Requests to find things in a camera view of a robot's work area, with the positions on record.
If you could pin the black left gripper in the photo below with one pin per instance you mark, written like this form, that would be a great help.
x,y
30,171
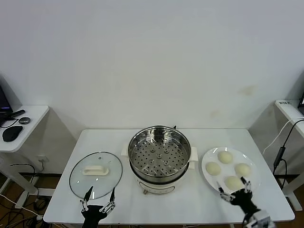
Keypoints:
x,y
91,213

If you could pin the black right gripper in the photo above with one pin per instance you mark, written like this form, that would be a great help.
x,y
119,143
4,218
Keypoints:
x,y
244,202

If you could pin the white steamed baozi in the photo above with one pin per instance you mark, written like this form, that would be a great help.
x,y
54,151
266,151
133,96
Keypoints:
x,y
242,169
213,168
232,183
225,157

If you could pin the stainless steel steamer basket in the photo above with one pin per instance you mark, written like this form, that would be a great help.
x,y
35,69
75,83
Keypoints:
x,y
142,166

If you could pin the white round plate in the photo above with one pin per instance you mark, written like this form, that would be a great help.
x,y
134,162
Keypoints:
x,y
215,154

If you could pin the white electric cooker pot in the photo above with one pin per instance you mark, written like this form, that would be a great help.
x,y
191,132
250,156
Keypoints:
x,y
161,187

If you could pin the white power strip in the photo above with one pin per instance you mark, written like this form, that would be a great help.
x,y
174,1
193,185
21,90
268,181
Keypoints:
x,y
40,216

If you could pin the white side table with label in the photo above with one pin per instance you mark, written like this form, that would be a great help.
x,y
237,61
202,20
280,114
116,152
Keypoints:
x,y
287,109

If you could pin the printed label sticker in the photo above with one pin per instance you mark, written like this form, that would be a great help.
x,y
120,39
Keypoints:
x,y
284,102

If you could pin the white side table with laptop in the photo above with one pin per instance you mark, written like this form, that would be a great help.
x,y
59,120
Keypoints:
x,y
35,114

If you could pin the round grey puck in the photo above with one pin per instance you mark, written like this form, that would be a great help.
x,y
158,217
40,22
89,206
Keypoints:
x,y
24,120

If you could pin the black computer mouse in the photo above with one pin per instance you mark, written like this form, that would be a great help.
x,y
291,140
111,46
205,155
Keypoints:
x,y
12,133

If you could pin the black monitor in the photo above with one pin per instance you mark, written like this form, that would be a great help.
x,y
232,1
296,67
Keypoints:
x,y
301,98

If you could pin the black remote stick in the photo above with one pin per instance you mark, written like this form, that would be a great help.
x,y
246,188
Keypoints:
x,y
17,113

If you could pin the black laptop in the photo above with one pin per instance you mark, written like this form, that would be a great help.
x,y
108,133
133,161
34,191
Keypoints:
x,y
3,102

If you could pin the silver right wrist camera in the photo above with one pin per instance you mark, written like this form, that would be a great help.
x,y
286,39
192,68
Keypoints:
x,y
262,219

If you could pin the white wall outlet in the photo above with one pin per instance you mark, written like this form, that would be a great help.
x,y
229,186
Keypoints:
x,y
43,158

